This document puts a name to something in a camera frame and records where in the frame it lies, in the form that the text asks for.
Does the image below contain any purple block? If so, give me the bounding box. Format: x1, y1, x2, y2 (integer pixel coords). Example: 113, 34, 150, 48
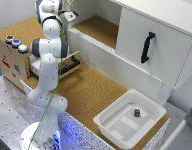
133, 108, 142, 118

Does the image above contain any white sliding door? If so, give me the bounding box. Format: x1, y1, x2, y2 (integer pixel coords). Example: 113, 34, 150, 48
114, 6, 192, 90

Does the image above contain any wooden drawer box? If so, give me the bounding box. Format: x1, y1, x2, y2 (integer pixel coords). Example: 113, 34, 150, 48
0, 16, 64, 93

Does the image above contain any green cable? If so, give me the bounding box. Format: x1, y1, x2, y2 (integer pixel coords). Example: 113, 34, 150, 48
28, 0, 77, 150

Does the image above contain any wooden drawer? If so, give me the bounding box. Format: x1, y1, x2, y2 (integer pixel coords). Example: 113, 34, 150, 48
27, 50, 81, 81

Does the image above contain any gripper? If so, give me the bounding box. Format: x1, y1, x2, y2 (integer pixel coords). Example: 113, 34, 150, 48
61, 10, 79, 24

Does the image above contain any black drawer handle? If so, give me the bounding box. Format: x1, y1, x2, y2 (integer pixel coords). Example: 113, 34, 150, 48
60, 55, 81, 70

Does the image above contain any black door handle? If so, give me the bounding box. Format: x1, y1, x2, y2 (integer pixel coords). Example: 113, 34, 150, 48
140, 31, 157, 65

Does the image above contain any blue button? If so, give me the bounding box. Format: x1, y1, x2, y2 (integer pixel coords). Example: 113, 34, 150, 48
11, 38, 22, 48

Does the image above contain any white plastic box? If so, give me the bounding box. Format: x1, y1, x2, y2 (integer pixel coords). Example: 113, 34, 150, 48
92, 88, 168, 150

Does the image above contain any green button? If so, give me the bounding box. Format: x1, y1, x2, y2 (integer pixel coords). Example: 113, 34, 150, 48
17, 43, 30, 55

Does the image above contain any red button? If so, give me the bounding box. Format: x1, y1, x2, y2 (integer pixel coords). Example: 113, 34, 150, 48
4, 34, 15, 44

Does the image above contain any white cabinet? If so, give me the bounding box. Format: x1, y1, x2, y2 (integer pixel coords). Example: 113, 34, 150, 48
59, 0, 192, 108

